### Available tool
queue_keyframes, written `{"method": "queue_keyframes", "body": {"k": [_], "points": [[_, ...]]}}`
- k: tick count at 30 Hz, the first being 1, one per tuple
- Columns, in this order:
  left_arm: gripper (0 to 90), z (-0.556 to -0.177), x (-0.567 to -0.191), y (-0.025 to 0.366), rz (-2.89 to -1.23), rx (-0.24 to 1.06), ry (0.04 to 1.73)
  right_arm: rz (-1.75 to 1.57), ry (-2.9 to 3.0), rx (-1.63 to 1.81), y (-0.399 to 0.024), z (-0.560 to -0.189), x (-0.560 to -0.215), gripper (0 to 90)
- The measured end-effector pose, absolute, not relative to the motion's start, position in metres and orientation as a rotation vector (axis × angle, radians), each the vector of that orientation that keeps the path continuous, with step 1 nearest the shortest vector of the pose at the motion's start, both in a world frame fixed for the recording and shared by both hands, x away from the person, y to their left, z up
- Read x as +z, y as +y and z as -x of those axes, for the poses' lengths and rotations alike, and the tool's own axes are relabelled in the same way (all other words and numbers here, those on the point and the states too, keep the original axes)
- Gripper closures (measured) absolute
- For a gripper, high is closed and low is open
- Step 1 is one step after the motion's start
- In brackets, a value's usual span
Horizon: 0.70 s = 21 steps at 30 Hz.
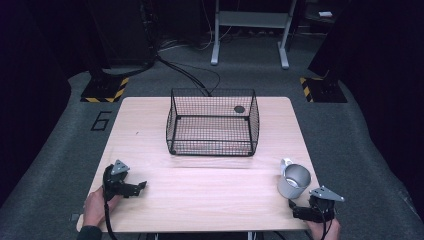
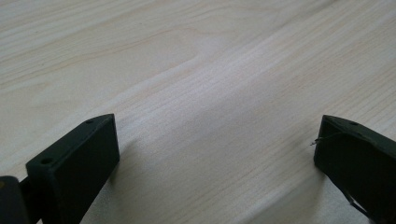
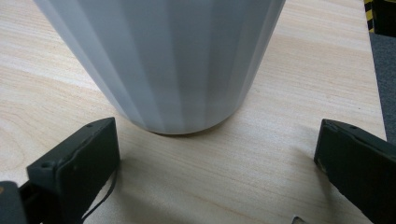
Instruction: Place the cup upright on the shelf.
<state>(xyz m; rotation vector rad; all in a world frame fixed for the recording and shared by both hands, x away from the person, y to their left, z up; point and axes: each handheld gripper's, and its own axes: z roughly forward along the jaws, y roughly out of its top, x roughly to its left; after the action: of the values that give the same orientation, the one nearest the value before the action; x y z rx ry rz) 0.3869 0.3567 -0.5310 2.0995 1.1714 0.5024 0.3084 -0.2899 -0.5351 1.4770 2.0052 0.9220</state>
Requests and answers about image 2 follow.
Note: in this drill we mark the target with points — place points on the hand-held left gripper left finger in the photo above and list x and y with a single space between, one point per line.
73 168

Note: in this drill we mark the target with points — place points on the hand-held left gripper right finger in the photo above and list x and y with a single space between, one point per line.
358 161

